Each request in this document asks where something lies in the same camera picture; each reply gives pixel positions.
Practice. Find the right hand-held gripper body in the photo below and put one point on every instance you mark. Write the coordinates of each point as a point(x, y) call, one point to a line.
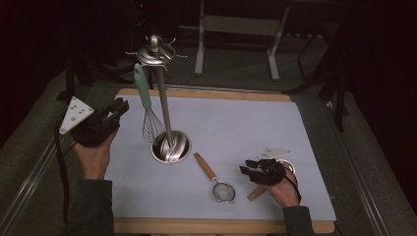
point(270, 173)

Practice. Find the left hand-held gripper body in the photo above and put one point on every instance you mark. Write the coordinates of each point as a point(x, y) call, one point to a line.
point(88, 131)

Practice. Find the steel utensil stand with hooks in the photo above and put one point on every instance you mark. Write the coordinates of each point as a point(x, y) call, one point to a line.
point(165, 114)

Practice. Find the person's right hand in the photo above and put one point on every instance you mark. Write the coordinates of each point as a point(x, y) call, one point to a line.
point(285, 193)

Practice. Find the person's left hand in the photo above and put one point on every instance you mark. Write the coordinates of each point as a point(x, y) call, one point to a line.
point(95, 160)

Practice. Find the white work mat board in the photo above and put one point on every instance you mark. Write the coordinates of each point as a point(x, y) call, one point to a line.
point(236, 131)

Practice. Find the white metal stand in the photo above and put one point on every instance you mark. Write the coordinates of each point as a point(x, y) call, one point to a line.
point(241, 25)

